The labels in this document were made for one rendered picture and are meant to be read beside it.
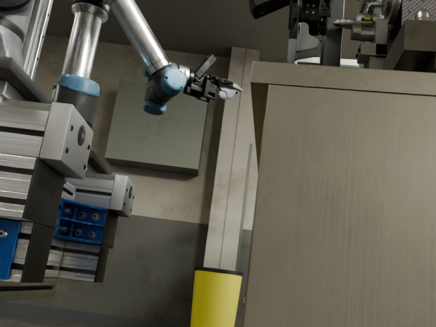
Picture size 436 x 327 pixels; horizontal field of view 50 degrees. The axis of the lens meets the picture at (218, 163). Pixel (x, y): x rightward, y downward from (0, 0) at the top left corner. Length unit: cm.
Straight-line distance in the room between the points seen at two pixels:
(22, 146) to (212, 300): 340
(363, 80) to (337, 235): 25
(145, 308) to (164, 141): 164
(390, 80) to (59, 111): 51
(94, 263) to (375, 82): 77
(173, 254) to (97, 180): 355
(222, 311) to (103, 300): 132
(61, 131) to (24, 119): 6
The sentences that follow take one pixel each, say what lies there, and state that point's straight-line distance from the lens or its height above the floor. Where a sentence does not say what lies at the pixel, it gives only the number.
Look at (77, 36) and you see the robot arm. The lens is 156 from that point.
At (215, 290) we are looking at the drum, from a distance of 403.
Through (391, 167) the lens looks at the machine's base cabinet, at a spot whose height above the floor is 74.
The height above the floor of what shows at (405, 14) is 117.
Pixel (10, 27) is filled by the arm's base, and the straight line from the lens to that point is 88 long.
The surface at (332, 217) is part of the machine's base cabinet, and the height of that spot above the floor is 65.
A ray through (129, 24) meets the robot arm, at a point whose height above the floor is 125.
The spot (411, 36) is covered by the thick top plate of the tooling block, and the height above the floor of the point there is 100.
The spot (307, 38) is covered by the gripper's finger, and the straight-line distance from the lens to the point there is 97.
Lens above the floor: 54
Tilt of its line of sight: 14 degrees up
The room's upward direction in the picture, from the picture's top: 7 degrees clockwise
